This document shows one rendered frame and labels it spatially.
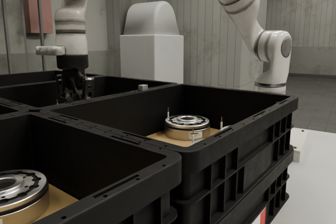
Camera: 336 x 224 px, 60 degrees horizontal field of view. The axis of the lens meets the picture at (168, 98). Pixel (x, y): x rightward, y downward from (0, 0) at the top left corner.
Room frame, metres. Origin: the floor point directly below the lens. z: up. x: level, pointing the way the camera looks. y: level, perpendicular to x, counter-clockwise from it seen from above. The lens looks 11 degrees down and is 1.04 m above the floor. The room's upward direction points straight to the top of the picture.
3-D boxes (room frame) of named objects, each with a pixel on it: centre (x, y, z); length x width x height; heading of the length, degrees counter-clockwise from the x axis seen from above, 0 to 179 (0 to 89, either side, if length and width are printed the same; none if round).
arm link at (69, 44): (0.71, 0.25, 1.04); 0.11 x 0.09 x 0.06; 140
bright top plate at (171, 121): (0.65, -0.04, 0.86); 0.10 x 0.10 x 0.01
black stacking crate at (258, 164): (0.52, -0.03, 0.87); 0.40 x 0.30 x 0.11; 142
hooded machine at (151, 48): (4.80, 0.25, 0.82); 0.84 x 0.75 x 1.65; 148
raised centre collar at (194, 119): (0.65, -0.04, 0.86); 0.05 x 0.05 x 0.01
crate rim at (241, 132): (0.52, -0.03, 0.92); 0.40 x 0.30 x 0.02; 142
